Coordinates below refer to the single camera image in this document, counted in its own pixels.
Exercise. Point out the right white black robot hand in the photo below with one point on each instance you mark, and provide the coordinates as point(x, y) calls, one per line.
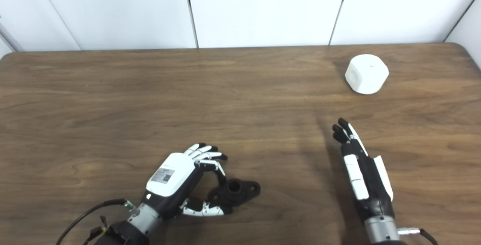
point(372, 188)

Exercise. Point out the white polyhedral block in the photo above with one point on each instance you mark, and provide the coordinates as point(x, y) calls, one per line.
point(366, 74)

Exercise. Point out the black plastic holder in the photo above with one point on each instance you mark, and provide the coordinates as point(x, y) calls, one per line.
point(240, 194)

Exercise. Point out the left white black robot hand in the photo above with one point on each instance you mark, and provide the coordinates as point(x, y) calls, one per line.
point(171, 175)

